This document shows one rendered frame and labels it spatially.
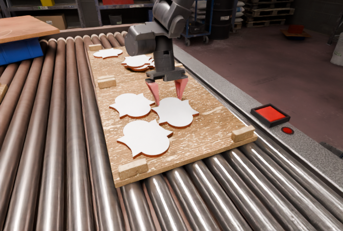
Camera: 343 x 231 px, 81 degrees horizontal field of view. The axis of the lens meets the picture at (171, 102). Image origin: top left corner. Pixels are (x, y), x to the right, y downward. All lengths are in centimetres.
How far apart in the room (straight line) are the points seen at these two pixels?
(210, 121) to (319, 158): 26
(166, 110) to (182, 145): 13
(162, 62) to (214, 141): 24
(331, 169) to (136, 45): 51
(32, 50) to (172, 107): 81
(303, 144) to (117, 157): 45
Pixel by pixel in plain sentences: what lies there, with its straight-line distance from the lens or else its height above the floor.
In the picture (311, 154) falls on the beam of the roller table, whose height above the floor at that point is 92.
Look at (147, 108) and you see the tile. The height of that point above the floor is 95.
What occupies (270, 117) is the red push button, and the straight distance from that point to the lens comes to 64.
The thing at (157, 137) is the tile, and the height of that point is 95.
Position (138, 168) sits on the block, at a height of 96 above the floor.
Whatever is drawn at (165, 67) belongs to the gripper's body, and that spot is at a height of 106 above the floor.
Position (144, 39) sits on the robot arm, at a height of 114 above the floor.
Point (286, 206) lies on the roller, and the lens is 46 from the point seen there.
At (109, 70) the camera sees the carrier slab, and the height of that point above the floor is 94.
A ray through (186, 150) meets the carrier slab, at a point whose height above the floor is 94.
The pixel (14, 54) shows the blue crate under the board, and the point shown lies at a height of 96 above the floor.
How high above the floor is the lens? 128
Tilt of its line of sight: 33 degrees down
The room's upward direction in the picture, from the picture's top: straight up
